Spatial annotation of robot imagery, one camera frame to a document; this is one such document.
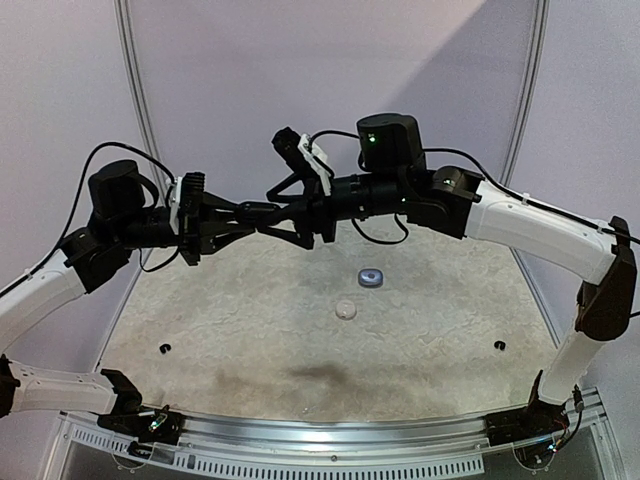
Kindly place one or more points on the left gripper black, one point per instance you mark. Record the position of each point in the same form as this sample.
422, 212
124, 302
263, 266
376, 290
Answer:
191, 223

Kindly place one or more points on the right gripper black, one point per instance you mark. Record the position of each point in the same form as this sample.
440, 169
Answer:
325, 201

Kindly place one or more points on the black earbud case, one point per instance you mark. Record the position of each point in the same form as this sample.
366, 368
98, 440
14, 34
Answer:
260, 209

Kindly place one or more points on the purple earbud charging case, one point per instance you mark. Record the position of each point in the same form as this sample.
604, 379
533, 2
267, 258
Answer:
370, 278

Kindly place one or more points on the pink earbud charging case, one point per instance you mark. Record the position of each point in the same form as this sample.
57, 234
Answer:
345, 309

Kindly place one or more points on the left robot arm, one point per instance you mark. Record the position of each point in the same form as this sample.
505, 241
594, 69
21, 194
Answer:
128, 214

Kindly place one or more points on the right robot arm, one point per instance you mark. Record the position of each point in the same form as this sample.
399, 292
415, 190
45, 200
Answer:
394, 179

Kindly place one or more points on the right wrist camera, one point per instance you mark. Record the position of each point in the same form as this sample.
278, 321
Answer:
302, 158

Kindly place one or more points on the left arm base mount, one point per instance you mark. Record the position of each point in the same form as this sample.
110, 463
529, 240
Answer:
130, 417

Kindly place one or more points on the aluminium front rail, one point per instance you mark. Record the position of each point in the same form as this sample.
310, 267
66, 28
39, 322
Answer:
215, 447

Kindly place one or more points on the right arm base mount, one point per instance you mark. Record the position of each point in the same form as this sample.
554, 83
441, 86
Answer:
536, 418

